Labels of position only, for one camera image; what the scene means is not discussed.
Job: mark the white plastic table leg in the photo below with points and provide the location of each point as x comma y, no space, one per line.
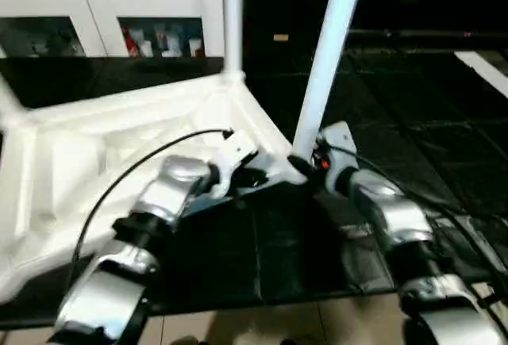
232,16
9,103
325,51

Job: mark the white plastic table top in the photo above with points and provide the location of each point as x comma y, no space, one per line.
79,147

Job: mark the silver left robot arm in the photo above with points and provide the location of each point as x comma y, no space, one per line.
159,210

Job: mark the black work mat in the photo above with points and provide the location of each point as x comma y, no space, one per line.
397,123

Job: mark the tan label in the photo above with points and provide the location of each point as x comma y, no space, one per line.
280,38

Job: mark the white cup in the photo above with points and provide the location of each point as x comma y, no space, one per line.
194,47

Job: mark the white bottle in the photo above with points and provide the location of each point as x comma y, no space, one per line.
163,44

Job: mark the red bottle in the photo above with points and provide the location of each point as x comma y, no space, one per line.
131,44

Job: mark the white glass door cabinet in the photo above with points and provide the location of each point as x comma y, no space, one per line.
95,4

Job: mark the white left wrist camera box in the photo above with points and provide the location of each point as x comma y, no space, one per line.
234,155

